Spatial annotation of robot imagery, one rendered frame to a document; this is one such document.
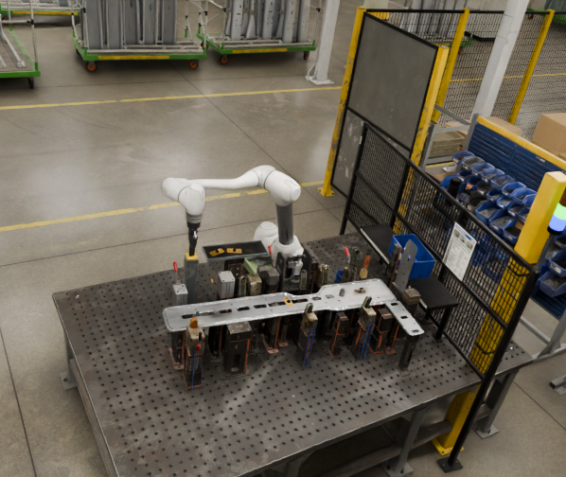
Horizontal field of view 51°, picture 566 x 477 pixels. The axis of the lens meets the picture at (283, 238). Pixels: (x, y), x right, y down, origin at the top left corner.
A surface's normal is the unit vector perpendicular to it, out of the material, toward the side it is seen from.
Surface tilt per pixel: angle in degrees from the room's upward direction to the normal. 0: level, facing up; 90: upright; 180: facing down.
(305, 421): 0
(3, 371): 0
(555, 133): 90
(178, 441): 0
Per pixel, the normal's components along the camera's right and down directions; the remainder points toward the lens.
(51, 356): 0.13, -0.83
